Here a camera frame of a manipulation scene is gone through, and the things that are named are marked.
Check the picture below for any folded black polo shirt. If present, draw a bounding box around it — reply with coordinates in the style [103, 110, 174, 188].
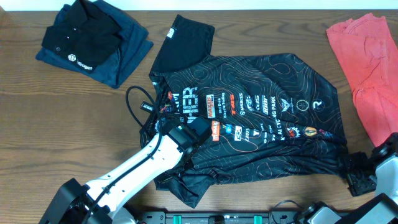
[42, 0, 121, 73]

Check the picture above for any folded navy blue shirt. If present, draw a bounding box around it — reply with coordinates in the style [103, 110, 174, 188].
[35, 1, 153, 89]

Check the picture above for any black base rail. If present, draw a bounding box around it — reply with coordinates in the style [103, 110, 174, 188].
[138, 211, 307, 224]

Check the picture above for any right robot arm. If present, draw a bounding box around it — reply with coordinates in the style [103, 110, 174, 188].
[295, 133, 397, 224]

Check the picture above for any black printed cycling jersey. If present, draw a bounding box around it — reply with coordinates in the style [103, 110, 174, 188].
[141, 16, 348, 207]

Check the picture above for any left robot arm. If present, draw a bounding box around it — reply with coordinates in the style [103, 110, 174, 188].
[40, 119, 211, 223]

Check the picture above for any left black cable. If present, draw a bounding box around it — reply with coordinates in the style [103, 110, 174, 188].
[80, 86, 165, 224]

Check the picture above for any red t-shirt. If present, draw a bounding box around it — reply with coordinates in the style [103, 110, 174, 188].
[326, 13, 397, 146]

